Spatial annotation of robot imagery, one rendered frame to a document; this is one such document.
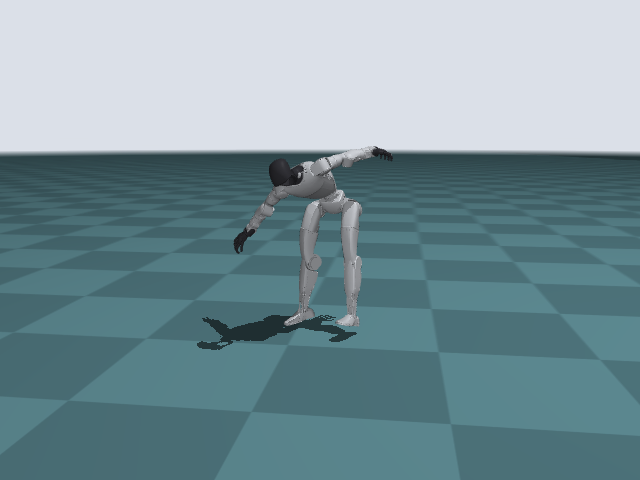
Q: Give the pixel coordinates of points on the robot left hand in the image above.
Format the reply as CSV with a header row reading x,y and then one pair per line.
x,y
378,151

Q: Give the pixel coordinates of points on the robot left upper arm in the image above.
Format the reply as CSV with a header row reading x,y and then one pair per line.
x,y
325,164

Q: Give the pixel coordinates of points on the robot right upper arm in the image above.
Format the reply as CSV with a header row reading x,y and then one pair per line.
x,y
272,199

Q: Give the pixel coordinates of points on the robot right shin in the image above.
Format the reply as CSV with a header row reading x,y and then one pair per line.
x,y
307,280

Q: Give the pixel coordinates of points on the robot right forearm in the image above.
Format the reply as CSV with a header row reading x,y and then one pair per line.
x,y
257,219

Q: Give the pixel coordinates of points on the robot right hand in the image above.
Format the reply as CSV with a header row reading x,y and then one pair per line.
x,y
241,238

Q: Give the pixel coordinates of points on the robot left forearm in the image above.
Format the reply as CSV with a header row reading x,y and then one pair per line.
x,y
360,154

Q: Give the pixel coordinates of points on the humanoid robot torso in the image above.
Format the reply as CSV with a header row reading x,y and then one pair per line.
x,y
321,187

